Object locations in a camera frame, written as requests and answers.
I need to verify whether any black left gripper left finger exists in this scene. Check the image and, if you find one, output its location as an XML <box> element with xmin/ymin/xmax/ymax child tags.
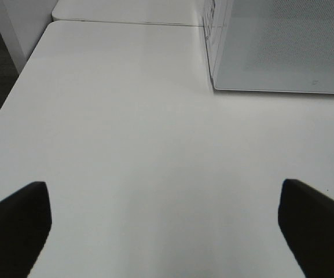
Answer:
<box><xmin>0</xmin><ymin>181</ymin><xmax>52</xmax><ymax>277</ymax></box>

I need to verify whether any white microwave oven body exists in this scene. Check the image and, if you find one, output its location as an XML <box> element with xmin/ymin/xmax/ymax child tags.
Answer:
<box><xmin>202</xmin><ymin>0</ymin><xmax>234</xmax><ymax>89</ymax></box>

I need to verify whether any white microwave door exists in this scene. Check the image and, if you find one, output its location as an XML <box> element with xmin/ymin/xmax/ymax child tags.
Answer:
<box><xmin>218</xmin><ymin>1</ymin><xmax>334</xmax><ymax>93</ymax></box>

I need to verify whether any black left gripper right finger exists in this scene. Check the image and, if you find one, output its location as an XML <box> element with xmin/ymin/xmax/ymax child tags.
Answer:
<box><xmin>277</xmin><ymin>179</ymin><xmax>334</xmax><ymax>277</ymax></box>

